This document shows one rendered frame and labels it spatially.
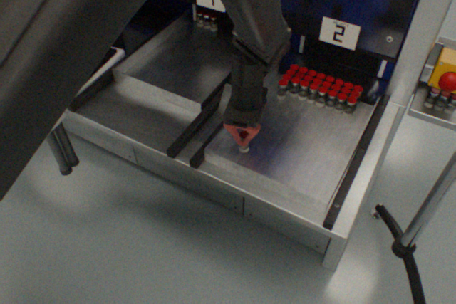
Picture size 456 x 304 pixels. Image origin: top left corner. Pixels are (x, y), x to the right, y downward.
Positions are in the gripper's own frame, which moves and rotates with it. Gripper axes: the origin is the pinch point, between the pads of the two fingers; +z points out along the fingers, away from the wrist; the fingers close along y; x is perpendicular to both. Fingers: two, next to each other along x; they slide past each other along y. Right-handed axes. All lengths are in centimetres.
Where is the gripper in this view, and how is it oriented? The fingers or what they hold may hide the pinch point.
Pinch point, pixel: (244, 134)
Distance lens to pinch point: 81.4
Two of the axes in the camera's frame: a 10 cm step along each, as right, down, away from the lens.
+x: -9.7, -1.9, 1.7
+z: -0.1, 6.8, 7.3
